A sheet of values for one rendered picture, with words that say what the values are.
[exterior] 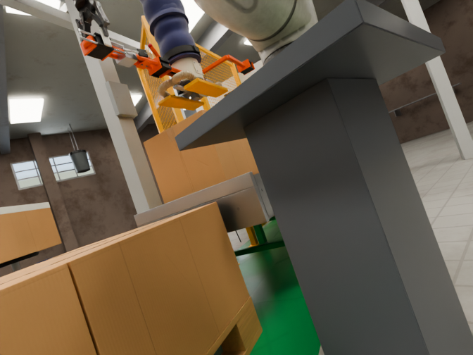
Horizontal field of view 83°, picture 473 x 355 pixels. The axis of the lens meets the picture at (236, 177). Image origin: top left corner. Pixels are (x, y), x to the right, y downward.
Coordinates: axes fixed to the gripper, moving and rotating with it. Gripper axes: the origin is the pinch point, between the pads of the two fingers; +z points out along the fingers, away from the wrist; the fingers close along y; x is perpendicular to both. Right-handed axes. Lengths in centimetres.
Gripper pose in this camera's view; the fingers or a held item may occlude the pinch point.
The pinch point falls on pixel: (99, 45)
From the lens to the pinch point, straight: 129.5
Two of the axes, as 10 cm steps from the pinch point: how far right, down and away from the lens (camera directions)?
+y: -8.3, 3.1, 4.6
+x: -4.4, 1.3, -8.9
